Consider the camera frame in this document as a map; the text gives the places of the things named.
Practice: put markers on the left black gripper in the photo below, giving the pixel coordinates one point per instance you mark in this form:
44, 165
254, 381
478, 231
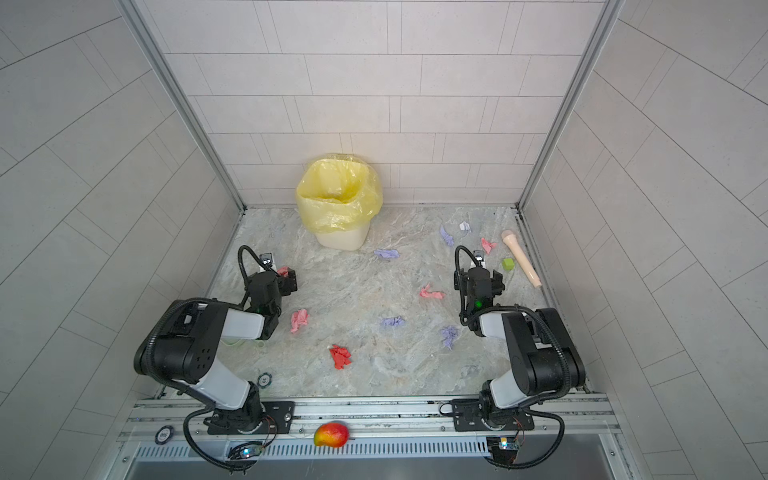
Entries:
285, 281

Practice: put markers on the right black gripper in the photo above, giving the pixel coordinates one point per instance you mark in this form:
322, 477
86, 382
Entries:
495, 283

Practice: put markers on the purple paper scrap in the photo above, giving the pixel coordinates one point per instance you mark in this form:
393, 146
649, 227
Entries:
393, 322
448, 239
449, 335
387, 253

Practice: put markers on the white bin yellow bag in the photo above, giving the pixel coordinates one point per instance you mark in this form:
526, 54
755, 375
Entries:
337, 198

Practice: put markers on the light green dustpan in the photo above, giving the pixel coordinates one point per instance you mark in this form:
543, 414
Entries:
239, 342

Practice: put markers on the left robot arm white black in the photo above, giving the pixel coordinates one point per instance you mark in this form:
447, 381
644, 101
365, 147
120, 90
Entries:
181, 350

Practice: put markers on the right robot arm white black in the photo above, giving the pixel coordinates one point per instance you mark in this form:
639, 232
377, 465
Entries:
544, 362

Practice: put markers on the beige wooden rolling pin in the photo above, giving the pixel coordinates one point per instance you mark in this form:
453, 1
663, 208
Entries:
510, 239

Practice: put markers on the red paper scrap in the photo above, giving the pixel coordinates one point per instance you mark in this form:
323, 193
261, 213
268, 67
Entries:
340, 356

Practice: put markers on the red yellow mango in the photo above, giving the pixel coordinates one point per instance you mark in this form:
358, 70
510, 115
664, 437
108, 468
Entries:
332, 435

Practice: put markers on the right circuit board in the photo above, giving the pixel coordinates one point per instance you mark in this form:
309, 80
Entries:
503, 450

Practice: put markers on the circuit board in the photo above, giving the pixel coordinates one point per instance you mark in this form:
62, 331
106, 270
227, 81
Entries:
245, 451
503, 450

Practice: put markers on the left circuit board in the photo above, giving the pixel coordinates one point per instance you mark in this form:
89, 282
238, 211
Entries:
245, 451

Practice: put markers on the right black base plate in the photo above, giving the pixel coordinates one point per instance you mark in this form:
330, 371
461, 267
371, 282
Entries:
474, 415

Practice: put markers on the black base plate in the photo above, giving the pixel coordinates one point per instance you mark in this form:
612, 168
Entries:
260, 418
474, 415

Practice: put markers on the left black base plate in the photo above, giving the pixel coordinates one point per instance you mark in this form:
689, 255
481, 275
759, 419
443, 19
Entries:
260, 418

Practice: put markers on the aluminium rail frame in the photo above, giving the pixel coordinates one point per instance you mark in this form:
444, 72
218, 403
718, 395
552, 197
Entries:
575, 437

